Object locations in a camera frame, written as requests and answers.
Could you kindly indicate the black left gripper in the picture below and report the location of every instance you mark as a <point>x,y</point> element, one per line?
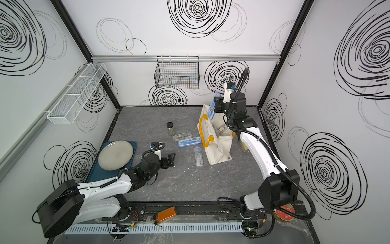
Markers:
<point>166,164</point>

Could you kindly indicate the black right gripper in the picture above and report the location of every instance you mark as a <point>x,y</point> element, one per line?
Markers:
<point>218,103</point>

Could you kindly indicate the blue compass set case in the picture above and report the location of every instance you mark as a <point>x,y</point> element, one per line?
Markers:
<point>211,112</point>

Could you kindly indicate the cream canvas bag yellow handles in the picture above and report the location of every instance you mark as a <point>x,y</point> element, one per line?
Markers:
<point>216,137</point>

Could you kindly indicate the large blue mifly compass case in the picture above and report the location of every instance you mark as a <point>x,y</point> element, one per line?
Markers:
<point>190,142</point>

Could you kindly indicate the clear compass case green label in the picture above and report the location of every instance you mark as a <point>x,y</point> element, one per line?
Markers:
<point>182,136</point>

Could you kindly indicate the clear blue compass case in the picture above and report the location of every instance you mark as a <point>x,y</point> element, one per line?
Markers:
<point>198,157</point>

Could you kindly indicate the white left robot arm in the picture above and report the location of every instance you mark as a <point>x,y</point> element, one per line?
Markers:
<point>72,203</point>

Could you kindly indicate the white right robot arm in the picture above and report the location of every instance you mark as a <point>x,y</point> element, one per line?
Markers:
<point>279,185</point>

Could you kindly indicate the round metal plate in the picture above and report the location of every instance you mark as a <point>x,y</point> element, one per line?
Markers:
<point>115,155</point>

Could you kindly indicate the powder spice jar black lid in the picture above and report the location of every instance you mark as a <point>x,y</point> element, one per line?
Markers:
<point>244,147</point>

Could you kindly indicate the orange box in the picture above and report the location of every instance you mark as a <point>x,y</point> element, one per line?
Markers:
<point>164,215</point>

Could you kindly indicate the teal tray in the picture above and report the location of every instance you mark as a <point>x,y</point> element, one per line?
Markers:
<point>97,173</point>

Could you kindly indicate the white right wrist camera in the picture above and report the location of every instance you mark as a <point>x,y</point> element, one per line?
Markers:
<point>229,88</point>

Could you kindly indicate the black wire basket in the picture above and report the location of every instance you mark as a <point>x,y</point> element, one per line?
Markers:
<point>177,72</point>

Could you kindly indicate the white mesh wall shelf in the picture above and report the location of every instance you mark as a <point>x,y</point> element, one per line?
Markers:
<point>84,93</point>

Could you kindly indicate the white slotted cable duct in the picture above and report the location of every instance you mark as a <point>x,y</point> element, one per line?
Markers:
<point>175,228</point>

